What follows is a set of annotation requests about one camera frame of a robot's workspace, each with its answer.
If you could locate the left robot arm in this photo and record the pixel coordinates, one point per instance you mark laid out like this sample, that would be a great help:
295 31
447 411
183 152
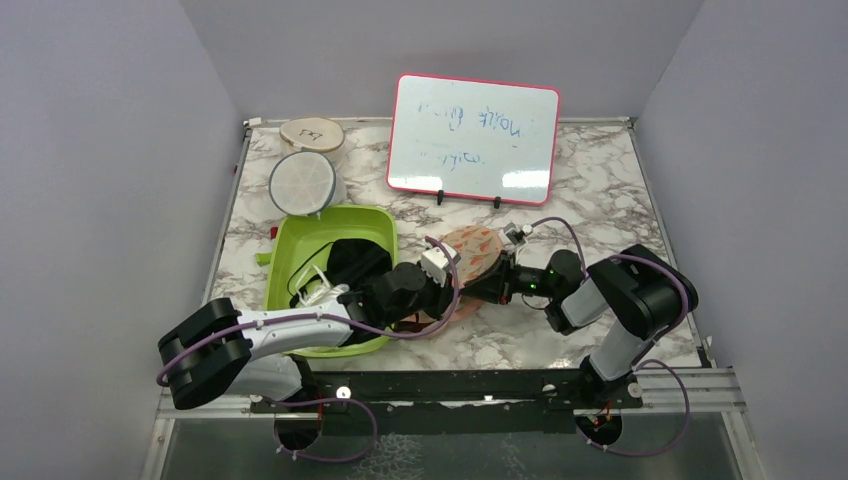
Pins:
204 354

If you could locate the round wooden slice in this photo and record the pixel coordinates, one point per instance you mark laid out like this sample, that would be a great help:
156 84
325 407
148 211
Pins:
313 134

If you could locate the green plastic tray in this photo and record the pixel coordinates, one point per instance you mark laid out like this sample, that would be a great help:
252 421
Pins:
297 238

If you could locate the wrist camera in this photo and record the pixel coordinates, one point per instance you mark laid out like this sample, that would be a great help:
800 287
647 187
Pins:
435 263
514 237

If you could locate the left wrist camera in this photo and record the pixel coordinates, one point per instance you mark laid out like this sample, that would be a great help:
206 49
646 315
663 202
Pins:
435 263

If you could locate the pink framed whiteboard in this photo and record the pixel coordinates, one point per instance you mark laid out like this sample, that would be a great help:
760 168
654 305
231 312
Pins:
473 139

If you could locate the round white mesh laundry bag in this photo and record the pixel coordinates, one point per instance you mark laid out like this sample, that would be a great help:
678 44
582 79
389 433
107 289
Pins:
305 183

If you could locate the black front rail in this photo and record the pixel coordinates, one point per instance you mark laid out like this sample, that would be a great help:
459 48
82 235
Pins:
336 403

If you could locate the floral mesh laundry bag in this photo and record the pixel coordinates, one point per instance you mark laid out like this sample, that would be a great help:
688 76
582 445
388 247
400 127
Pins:
478 247

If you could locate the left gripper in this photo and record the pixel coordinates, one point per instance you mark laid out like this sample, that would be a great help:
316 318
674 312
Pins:
443 297

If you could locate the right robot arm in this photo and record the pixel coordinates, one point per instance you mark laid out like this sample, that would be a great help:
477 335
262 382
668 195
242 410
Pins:
648 297

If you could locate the black bra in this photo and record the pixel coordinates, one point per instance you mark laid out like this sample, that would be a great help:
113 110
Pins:
351 262

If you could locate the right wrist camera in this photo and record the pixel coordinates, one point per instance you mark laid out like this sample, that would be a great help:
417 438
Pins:
514 237

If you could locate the white bra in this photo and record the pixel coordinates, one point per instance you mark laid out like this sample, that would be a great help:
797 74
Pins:
316 288

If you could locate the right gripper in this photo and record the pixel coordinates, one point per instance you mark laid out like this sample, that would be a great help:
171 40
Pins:
497 282

